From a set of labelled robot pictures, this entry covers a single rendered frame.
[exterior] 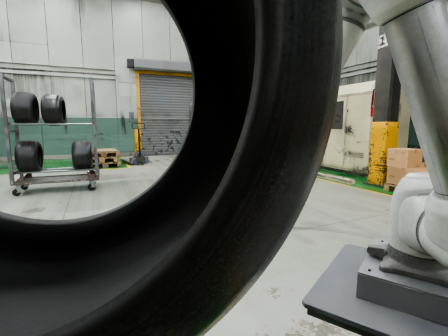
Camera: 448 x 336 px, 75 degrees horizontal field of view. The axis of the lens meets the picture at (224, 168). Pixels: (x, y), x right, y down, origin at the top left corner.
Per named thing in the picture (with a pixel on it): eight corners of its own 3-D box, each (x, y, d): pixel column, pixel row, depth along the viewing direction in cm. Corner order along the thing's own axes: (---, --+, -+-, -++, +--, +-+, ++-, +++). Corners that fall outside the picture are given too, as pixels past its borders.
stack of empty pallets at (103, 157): (122, 167, 798) (121, 151, 792) (85, 169, 762) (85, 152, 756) (118, 161, 913) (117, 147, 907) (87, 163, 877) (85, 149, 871)
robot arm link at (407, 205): (429, 235, 91) (437, 167, 87) (477, 265, 73) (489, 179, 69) (376, 235, 92) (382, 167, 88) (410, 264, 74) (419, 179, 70)
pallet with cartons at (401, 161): (474, 193, 491) (479, 149, 480) (431, 201, 438) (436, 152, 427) (424, 184, 563) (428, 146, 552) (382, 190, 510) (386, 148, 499)
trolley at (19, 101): (99, 190, 510) (92, 77, 482) (9, 197, 461) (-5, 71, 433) (100, 184, 569) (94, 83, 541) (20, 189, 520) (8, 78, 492)
